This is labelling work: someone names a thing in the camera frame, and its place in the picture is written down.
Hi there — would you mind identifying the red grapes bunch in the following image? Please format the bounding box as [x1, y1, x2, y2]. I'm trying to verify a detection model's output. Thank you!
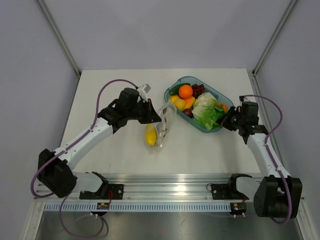
[191, 84, 205, 99]

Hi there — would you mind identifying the dark red plum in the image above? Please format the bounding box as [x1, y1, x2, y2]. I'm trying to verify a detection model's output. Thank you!
[183, 108, 194, 119]

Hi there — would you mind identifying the yellow lemon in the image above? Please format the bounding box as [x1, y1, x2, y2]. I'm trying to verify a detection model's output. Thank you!
[169, 95, 180, 103]

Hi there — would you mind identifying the orange fruit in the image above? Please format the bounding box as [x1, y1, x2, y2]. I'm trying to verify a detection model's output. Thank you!
[178, 84, 193, 100]

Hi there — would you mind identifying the teal plastic basket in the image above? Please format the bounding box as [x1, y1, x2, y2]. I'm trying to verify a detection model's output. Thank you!
[164, 76, 234, 133]

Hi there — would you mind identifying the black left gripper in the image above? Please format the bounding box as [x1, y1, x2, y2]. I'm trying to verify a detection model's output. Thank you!
[126, 98, 162, 125]

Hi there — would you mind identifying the white cauliflower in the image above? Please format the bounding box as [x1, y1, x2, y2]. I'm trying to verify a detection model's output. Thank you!
[193, 92, 218, 108]

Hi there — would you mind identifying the green cucumber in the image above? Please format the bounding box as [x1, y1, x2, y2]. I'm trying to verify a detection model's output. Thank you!
[168, 83, 190, 96]

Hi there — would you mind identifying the green white lettuce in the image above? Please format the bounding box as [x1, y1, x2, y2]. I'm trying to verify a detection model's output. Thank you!
[192, 106, 226, 131]

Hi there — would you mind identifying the left aluminium frame post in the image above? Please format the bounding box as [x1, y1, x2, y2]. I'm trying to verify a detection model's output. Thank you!
[34, 0, 82, 79]

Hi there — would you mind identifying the yellow bell pepper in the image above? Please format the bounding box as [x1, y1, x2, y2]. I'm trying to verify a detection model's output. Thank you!
[144, 124, 157, 146]

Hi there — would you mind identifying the aluminium frame post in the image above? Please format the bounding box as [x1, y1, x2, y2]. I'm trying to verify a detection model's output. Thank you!
[252, 0, 300, 77]
[34, 0, 82, 79]

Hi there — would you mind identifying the white slotted cable duct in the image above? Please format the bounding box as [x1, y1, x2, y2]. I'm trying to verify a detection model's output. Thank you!
[44, 201, 231, 213]

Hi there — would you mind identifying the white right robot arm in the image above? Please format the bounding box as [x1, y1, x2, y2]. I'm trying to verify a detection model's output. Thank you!
[217, 101, 303, 224]

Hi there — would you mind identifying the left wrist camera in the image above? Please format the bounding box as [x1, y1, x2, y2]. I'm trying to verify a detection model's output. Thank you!
[136, 84, 151, 101]

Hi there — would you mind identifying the orange persimmon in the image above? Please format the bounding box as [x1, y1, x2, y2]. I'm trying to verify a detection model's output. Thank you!
[214, 103, 228, 112]

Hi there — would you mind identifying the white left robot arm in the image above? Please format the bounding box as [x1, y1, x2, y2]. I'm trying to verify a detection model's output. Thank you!
[34, 84, 162, 199]

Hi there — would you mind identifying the grey toy fish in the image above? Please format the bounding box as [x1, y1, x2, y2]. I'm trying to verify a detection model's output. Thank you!
[156, 106, 169, 149]

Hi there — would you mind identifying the right aluminium frame post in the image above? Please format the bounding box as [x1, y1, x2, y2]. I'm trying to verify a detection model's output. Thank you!
[252, 0, 300, 77]

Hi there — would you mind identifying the aluminium mounting rail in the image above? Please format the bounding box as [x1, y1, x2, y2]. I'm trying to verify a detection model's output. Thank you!
[103, 173, 231, 203]

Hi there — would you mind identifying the yellow peach fruit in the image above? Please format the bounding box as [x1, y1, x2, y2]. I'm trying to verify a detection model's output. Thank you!
[173, 98, 186, 111]

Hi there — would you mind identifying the clear dotted zip bag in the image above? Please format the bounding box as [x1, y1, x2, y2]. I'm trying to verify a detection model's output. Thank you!
[144, 101, 177, 153]

